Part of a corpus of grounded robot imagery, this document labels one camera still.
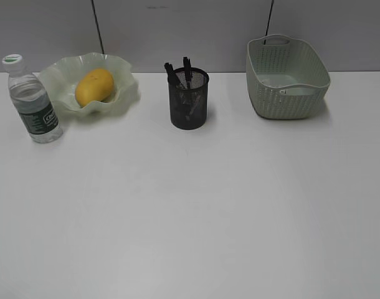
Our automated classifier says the green wavy glass plate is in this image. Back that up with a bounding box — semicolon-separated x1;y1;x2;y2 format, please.
39;52;140;118

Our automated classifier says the green plastic basket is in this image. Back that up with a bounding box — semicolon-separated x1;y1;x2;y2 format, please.
246;34;331;120

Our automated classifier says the right black wall cable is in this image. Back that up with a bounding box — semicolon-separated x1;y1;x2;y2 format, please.
264;0;275;37

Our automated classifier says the black wall cable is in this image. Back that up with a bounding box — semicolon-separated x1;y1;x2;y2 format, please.
91;0;106;54
264;0;275;37

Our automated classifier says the left black wall cable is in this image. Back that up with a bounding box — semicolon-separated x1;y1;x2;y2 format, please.
91;0;106;54

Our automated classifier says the black mesh pen holder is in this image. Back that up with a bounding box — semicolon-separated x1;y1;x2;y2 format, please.
168;67;209;130

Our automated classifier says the yellow mango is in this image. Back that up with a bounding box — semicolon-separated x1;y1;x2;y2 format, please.
75;69;114;107

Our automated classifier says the clear plastic water bottle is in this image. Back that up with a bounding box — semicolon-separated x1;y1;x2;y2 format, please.
2;54;63;143

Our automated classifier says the grey white eraser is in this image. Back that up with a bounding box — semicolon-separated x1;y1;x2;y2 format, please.
186;95;201;121

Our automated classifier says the black marker pen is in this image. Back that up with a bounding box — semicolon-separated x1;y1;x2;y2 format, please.
164;62;185;90
183;57;192;90

